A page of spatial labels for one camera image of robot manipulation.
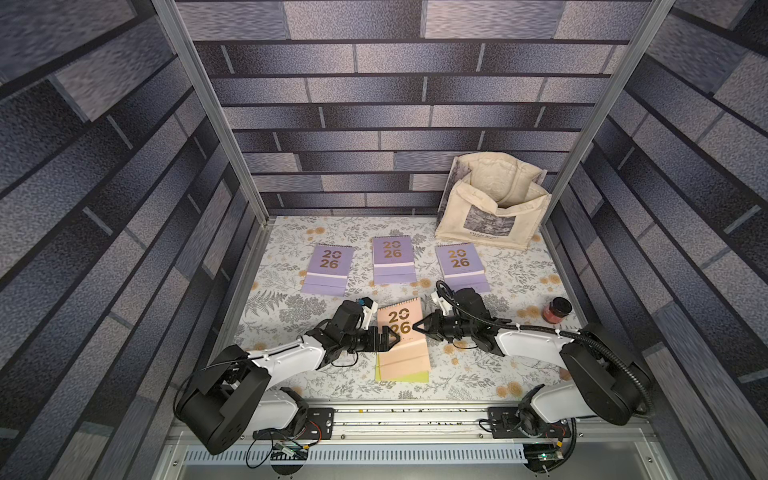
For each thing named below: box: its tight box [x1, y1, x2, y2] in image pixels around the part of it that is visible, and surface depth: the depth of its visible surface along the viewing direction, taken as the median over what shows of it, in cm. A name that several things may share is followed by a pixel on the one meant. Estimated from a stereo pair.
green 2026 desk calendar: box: [375, 352, 429, 383], surface depth 83 cm
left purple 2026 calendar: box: [302, 243, 354, 297], surface depth 106 cm
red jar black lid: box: [543, 297, 572, 324], surface depth 89 cm
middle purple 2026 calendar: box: [372, 235, 417, 285], surface depth 109 cm
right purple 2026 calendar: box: [435, 243, 491, 294], surface depth 106 cm
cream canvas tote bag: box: [435, 152, 552, 249], surface depth 105 cm
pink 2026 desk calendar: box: [377, 297, 432, 381], surface depth 83 cm
